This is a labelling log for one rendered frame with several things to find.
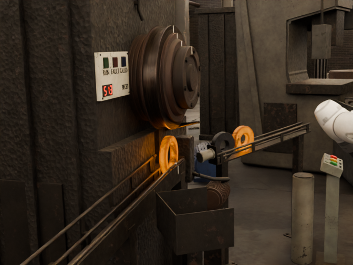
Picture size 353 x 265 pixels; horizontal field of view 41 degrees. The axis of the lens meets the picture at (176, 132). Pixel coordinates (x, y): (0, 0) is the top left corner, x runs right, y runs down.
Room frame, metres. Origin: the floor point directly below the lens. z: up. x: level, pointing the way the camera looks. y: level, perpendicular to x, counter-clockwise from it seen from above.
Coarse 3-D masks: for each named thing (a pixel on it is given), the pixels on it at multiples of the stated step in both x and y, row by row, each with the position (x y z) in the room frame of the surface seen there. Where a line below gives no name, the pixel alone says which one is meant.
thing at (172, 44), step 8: (168, 40) 2.05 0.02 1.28; (176, 40) 2.11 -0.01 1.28; (168, 48) 2.03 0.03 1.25; (176, 48) 2.08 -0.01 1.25; (168, 56) 2.02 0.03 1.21; (160, 64) 1.98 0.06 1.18; (168, 64) 2.00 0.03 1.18; (160, 72) 1.97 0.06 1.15; (168, 72) 1.99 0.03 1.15; (160, 80) 1.97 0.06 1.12; (168, 80) 1.99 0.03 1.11; (160, 88) 1.97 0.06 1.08; (168, 88) 1.99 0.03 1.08; (168, 96) 2.00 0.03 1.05; (168, 104) 2.02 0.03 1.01; (176, 104) 2.06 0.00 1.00; (168, 112) 2.02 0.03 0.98; (176, 112) 2.07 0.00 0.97; (184, 112) 2.17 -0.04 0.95; (176, 120) 2.12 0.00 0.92
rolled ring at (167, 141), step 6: (168, 138) 2.14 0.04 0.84; (174, 138) 2.20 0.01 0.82; (162, 144) 2.11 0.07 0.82; (168, 144) 2.12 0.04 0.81; (174, 144) 2.20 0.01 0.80; (162, 150) 2.09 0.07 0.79; (174, 150) 2.22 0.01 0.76; (162, 156) 2.08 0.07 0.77; (174, 156) 2.22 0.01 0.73; (162, 162) 2.08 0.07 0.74; (174, 162) 2.20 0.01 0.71; (162, 168) 2.10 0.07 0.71
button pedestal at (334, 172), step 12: (324, 156) 2.62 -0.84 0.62; (324, 168) 2.48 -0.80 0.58; (336, 168) 2.46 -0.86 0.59; (336, 180) 2.52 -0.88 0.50; (336, 192) 2.52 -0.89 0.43; (336, 204) 2.52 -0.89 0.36; (336, 216) 2.52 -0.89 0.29; (336, 228) 2.52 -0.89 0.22; (336, 240) 2.52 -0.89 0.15; (324, 252) 2.54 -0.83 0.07; (336, 252) 2.52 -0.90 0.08; (324, 264) 2.51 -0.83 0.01; (336, 264) 2.51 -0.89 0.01
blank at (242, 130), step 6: (240, 126) 2.66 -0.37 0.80; (246, 126) 2.66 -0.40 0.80; (234, 132) 2.63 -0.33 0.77; (240, 132) 2.63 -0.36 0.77; (246, 132) 2.66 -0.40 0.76; (252, 132) 2.69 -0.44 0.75; (234, 138) 2.61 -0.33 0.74; (240, 138) 2.63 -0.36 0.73; (246, 138) 2.69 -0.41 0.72; (252, 138) 2.69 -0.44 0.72; (240, 144) 2.63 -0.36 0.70; (246, 150) 2.66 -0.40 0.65
